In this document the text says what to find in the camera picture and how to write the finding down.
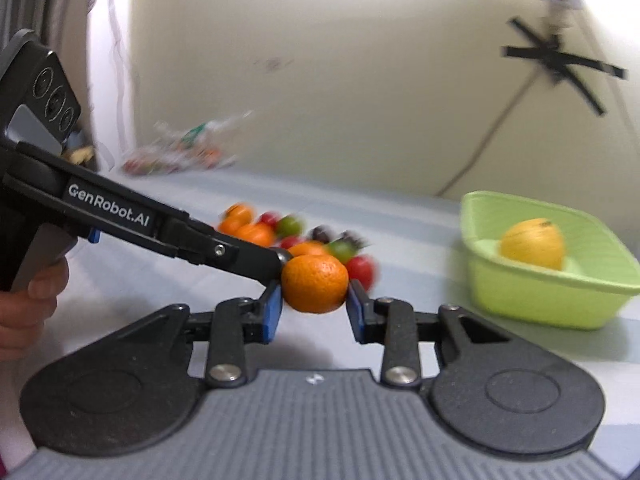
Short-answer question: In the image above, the dark purple tomato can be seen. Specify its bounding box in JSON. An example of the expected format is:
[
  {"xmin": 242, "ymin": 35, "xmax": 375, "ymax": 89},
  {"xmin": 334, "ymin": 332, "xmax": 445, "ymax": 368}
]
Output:
[
  {"xmin": 309, "ymin": 226, "xmax": 334, "ymax": 244},
  {"xmin": 340, "ymin": 231, "xmax": 369, "ymax": 252}
]

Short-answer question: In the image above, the green tomato front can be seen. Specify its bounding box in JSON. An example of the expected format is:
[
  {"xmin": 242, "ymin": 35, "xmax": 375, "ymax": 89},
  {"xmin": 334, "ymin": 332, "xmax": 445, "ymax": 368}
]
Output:
[{"xmin": 326, "ymin": 240, "xmax": 357, "ymax": 264}]

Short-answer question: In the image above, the green tomato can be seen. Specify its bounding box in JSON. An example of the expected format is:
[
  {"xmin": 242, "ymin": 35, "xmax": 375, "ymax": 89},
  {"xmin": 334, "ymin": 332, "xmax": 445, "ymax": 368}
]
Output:
[
  {"xmin": 326, "ymin": 240, "xmax": 357, "ymax": 264},
  {"xmin": 276, "ymin": 214, "xmax": 305, "ymax": 240}
]

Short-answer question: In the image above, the green tomato back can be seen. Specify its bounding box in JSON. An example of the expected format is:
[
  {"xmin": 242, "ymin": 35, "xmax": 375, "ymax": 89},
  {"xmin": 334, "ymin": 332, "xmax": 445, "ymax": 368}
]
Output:
[{"xmin": 276, "ymin": 214, "xmax": 305, "ymax": 240}]

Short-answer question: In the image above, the red cherry tomato back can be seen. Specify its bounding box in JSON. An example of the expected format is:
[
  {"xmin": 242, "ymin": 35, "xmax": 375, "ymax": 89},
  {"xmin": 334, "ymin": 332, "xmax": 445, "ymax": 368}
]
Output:
[{"xmin": 258, "ymin": 211, "xmax": 281, "ymax": 230}]

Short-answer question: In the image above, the large yellow citrus fruit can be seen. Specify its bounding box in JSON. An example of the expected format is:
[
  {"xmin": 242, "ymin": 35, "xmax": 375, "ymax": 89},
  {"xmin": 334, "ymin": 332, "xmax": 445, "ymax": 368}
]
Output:
[{"xmin": 498, "ymin": 218, "xmax": 566, "ymax": 271}]

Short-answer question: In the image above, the green plastic basket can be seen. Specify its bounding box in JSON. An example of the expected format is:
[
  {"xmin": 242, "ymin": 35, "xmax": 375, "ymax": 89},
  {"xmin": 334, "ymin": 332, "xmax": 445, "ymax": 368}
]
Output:
[{"xmin": 460, "ymin": 191, "xmax": 639, "ymax": 330}]

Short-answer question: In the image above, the small orange tangerine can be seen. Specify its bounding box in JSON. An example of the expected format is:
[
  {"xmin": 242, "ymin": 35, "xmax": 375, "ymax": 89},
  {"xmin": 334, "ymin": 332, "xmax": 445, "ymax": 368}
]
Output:
[{"xmin": 216, "ymin": 216, "xmax": 246, "ymax": 236}]

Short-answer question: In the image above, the person's left hand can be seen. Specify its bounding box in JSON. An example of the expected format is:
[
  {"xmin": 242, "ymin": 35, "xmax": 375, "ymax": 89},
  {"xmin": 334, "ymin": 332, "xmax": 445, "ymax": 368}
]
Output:
[{"xmin": 0, "ymin": 258, "xmax": 70, "ymax": 362}]

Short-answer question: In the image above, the clear plastic snack bag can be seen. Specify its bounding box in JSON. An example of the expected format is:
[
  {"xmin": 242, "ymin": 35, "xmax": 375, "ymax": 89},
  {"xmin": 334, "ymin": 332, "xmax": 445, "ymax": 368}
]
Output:
[{"xmin": 120, "ymin": 110, "xmax": 254, "ymax": 177}]

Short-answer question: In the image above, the black tape cross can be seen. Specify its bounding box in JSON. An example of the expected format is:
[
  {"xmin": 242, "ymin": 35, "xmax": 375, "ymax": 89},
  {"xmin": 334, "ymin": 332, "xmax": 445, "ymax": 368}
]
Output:
[{"xmin": 501, "ymin": 16, "xmax": 627, "ymax": 117}]

